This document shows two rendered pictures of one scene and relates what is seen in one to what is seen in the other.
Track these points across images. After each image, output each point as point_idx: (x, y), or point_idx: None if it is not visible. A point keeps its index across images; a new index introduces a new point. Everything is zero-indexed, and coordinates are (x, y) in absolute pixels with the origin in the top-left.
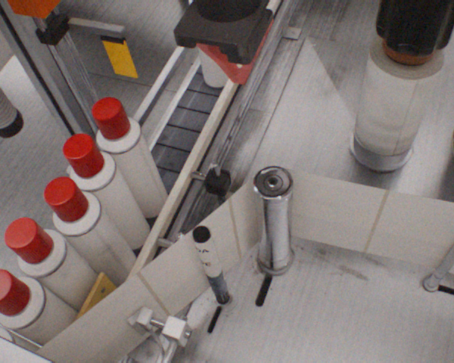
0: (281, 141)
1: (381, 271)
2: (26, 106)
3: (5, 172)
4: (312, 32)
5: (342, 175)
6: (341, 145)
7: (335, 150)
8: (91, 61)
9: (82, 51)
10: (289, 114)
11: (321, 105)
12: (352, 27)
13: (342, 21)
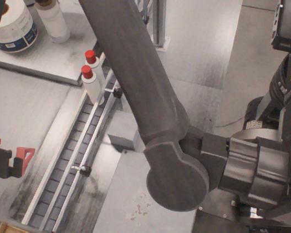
0: (92, 36)
1: (69, 4)
2: (200, 62)
3: (195, 36)
4: (74, 100)
5: (74, 26)
6: (72, 35)
7: (75, 34)
8: (178, 85)
9: (184, 91)
10: (88, 45)
11: (76, 49)
12: (55, 104)
13: (59, 107)
